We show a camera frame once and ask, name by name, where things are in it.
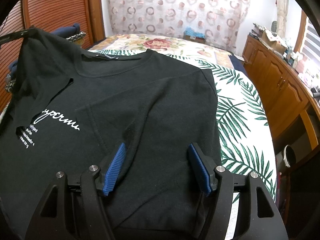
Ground black t-shirt white lettering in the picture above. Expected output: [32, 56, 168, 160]
[1, 30, 221, 239]

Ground beige tied curtain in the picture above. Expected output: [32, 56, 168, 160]
[276, 0, 289, 38]

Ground cardboard box blue contents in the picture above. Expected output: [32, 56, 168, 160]
[183, 27, 206, 44]

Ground wooden louvered closet door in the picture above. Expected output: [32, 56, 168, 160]
[0, 0, 106, 113]

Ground striped window blind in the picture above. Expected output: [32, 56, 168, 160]
[299, 17, 320, 66]

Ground palm leaf print bedsheet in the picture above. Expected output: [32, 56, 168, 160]
[89, 49, 276, 239]

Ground floral quilt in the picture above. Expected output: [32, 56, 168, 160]
[91, 34, 234, 69]

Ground circle patterned folded cloth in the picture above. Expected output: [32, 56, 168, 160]
[4, 31, 86, 93]

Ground open cardboard box on cabinet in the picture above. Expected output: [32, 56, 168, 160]
[260, 29, 288, 54]

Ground circle patterned curtain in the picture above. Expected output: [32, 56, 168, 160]
[107, 0, 250, 53]

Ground wooden sideboard cabinet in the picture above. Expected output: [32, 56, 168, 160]
[241, 35, 320, 153]

